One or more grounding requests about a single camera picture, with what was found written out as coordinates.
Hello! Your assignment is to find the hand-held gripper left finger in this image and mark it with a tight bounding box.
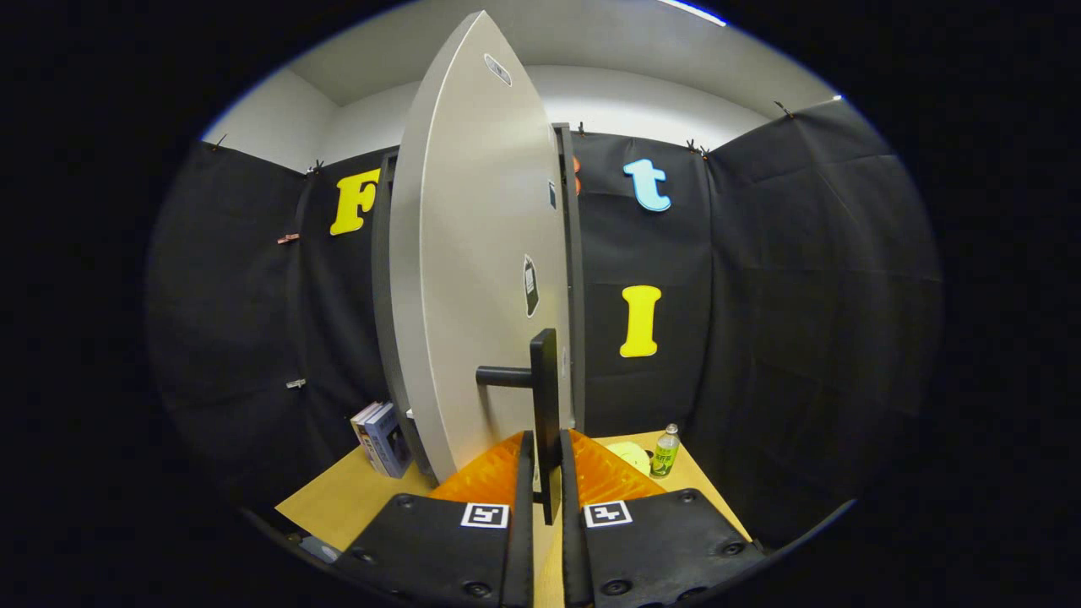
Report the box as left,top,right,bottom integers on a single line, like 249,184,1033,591
334,431,535,608

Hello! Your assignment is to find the grey shoe cabinet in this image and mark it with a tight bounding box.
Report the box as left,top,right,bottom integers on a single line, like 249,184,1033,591
371,122,586,489

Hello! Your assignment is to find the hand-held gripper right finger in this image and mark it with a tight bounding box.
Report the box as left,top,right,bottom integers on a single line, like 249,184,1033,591
559,429,765,608

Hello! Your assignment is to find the blue book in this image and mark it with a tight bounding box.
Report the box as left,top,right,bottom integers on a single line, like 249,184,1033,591
365,404,414,480

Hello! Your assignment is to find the white book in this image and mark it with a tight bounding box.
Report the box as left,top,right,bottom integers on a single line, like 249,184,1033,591
350,401,386,474

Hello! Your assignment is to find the black door handle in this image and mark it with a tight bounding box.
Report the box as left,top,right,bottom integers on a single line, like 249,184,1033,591
475,328,563,526

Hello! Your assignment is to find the ceiling light strip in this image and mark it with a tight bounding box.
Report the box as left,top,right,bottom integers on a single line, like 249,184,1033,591
659,0,728,27

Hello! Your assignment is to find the pale yellow object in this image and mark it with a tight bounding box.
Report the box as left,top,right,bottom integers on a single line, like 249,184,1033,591
605,441,653,476

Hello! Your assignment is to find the black backdrop cloth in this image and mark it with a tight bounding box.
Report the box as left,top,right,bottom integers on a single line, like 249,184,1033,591
148,97,943,550

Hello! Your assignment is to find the green label plastic bottle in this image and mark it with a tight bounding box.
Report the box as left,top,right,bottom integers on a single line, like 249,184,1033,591
649,423,682,479

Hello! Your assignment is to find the beige shoe cabinet door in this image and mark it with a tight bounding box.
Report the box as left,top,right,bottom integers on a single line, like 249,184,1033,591
389,10,576,485

